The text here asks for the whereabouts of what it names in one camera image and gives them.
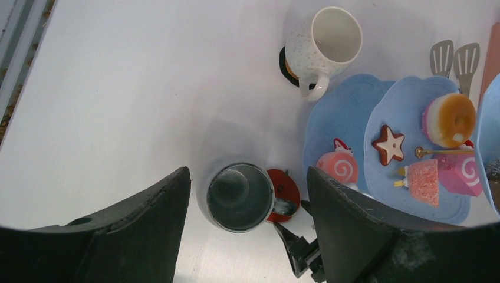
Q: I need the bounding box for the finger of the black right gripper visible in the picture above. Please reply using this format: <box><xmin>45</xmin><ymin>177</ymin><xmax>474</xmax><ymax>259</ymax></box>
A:
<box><xmin>273</xmin><ymin>222</ymin><xmax>325</xmax><ymax>282</ymax></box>

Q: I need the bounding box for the dark green glazed mug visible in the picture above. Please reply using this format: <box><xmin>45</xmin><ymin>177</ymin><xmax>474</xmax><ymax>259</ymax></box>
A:
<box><xmin>202</xmin><ymin>162</ymin><xmax>298</xmax><ymax>233</ymax></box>

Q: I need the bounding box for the red round coaster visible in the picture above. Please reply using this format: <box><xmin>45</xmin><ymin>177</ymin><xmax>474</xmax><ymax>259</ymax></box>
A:
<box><xmin>267</xmin><ymin>169</ymin><xmax>301</xmax><ymax>223</ymax></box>

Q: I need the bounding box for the white star cookie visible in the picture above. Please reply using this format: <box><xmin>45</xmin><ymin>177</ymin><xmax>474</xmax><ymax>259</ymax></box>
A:
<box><xmin>371</xmin><ymin>124</ymin><xmax>405</xmax><ymax>166</ymax></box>

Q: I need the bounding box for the orange round coaster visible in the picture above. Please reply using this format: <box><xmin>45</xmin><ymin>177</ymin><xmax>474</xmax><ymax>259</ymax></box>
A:
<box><xmin>279</xmin><ymin>47</ymin><xmax>300</xmax><ymax>87</ymax></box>

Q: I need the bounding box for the pink rectangular tray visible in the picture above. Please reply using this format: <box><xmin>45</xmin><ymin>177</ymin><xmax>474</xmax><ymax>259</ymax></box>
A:
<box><xmin>479</xmin><ymin>22</ymin><xmax>499</xmax><ymax>103</ymax></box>

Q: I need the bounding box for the magenta swirl roll cake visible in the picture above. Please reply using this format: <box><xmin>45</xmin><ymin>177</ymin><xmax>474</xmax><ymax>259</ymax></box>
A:
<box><xmin>434</xmin><ymin>153</ymin><xmax>483</xmax><ymax>196</ymax></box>

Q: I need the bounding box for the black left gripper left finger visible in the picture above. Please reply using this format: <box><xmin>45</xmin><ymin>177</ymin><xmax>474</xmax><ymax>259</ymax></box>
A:
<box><xmin>1</xmin><ymin>167</ymin><xmax>191</xmax><ymax>282</ymax></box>

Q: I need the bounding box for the white speckled mug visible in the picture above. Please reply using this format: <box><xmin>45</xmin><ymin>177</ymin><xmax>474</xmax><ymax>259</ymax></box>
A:
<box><xmin>284</xmin><ymin>6</ymin><xmax>363</xmax><ymax>102</ymax></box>

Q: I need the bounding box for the blue three-tier cake stand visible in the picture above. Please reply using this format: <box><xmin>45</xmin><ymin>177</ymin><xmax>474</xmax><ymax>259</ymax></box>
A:
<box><xmin>302</xmin><ymin>74</ymin><xmax>499</xmax><ymax>226</ymax></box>

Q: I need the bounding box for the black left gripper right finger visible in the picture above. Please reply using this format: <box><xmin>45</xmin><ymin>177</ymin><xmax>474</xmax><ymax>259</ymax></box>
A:
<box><xmin>307</xmin><ymin>167</ymin><xmax>499</xmax><ymax>282</ymax></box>

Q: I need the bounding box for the orange round jelly cake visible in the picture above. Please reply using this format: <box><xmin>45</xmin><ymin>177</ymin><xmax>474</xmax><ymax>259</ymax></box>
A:
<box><xmin>422</xmin><ymin>93</ymin><xmax>476</xmax><ymax>149</ymax></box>

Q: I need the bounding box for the light pink swirl roll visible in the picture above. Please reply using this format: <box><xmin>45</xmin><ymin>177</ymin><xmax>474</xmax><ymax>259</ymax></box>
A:
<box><xmin>316</xmin><ymin>138</ymin><xmax>359</xmax><ymax>184</ymax></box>

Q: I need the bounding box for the pink cake slice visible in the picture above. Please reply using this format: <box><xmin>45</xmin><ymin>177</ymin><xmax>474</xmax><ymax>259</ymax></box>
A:
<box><xmin>394</xmin><ymin>159</ymin><xmax>439</xmax><ymax>208</ymax></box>

